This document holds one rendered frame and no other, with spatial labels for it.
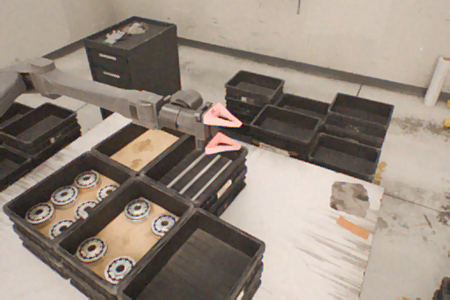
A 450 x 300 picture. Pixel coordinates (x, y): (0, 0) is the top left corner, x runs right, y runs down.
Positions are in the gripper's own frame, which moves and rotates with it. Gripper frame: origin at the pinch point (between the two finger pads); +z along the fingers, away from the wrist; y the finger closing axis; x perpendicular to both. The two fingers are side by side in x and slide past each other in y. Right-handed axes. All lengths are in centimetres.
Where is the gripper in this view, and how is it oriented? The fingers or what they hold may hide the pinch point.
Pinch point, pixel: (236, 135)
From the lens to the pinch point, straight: 81.1
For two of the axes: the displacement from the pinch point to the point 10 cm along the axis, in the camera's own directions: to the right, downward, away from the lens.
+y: 0.0, 8.2, 5.7
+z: 8.9, 2.5, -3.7
